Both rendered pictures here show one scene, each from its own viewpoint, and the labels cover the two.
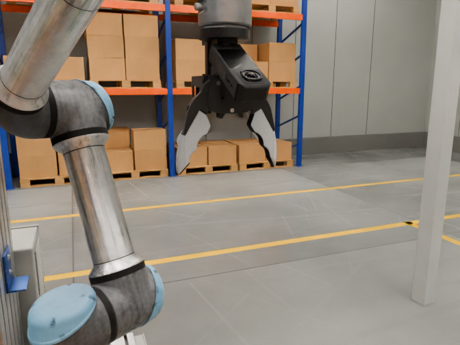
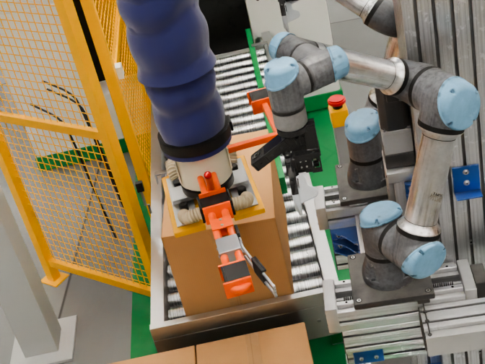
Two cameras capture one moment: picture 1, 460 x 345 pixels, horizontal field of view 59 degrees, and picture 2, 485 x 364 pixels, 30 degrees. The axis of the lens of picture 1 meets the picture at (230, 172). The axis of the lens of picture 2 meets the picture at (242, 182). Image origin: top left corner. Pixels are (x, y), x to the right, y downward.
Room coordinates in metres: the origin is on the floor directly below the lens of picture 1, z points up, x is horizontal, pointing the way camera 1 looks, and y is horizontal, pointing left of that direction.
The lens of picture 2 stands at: (1.34, -1.58, 2.73)
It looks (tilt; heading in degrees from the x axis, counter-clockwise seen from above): 33 degrees down; 119
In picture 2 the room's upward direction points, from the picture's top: 14 degrees counter-clockwise
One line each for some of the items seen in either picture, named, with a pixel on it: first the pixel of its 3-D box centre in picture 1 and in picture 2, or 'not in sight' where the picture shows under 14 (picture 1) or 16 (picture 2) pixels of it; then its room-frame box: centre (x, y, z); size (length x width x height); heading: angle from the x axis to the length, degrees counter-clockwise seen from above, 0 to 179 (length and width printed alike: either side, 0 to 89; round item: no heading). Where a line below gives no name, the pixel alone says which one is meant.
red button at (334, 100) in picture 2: not in sight; (336, 102); (0.22, 1.27, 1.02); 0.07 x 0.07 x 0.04
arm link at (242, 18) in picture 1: (222, 15); (289, 115); (0.60, 0.01, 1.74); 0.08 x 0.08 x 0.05
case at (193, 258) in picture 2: not in sight; (229, 222); (-0.12, 0.83, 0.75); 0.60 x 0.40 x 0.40; 113
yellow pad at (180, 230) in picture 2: not in sight; (181, 198); (-0.04, 0.44, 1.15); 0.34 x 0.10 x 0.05; 123
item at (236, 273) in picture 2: not in sight; (236, 278); (0.36, -0.01, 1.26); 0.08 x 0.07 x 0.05; 123
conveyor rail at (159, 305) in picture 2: not in sight; (160, 177); (-0.79, 1.43, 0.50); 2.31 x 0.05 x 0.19; 117
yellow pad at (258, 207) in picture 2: not in sight; (238, 182); (0.12, 0.54, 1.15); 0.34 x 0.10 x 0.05; 123
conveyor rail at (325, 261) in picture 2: not in sight; (295, 147); (-0.20, 1.73, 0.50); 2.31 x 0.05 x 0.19; 117
